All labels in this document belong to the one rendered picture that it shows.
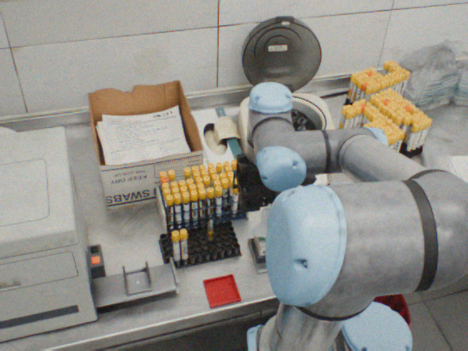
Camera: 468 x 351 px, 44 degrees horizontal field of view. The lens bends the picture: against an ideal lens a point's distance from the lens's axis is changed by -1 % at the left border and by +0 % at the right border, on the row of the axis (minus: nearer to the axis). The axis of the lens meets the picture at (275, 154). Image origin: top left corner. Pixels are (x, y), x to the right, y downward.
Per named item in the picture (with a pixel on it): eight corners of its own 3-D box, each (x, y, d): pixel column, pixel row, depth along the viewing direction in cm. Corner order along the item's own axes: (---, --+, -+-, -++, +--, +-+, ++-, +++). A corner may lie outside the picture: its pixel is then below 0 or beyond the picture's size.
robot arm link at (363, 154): (547, 190, 55) (375, 111, 102) (440, 198, 53) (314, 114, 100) (537, 300, 58) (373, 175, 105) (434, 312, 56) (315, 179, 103)
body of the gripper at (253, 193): (231, 189, 120) (234, 146, 112) (271, 182, 122) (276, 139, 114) (241, 216, 115) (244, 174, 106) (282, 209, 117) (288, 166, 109)
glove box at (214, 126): (206, 192, 145) (206, 165, 139) (186, 131, 161) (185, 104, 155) (253, 184, 149) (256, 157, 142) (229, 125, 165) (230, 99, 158)
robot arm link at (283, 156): (331, 158, 91) (317, 114, 99) (261, 162, 89) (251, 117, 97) (325, 192, 97) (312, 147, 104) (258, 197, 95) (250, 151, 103)
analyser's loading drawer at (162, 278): (78, 315, 115) (74, 301, 112) (75, 288, 120) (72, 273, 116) (179, 292, 121) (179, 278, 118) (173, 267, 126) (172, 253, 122)
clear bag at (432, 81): (408, 120, 173) (424, 69, 161) (371, 89, 183) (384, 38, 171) (467, 97, 185) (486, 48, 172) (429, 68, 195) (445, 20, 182)
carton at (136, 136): (104, 212, 138) (97, 167, 128) (93, 134, 157) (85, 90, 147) (206, 194, 145) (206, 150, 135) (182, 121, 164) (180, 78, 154)
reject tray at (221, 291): (210, 308, 121) (210, 306, 121) (202, 282, 126) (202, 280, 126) (241, 301, 123) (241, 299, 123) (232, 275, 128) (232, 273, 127)
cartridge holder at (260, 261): (257, 273, 129) (258, 264, 126) (247, 242, 135) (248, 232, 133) (280, 269, 130) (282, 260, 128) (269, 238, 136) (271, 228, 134)
